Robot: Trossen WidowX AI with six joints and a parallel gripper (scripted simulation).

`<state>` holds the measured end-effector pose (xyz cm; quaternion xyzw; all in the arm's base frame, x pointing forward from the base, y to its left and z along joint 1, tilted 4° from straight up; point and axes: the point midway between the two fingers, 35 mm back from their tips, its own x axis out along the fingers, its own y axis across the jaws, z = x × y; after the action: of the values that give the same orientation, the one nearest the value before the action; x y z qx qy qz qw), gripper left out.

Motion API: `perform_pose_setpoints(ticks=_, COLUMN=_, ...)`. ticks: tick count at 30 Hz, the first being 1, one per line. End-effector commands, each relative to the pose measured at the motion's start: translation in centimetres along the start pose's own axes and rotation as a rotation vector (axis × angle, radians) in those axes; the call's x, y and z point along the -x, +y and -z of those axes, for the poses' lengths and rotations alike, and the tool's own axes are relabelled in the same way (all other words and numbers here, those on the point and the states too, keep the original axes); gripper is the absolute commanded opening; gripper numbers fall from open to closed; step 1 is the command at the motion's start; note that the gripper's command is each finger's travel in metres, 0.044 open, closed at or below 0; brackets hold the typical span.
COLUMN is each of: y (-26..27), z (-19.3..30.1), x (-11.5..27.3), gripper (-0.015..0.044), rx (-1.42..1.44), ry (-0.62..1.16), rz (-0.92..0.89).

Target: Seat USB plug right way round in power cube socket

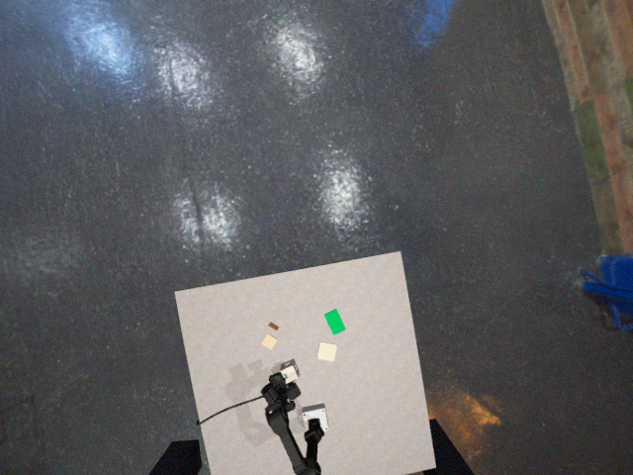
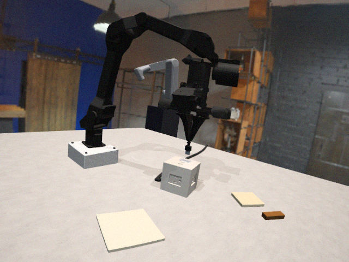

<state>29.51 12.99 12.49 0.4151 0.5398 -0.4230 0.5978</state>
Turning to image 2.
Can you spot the brown rectangular block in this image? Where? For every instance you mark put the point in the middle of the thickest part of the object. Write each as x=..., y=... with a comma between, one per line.
x=273, y=215

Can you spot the cream flat square pad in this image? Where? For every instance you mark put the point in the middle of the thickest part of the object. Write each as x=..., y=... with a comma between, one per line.
x=128, y=229

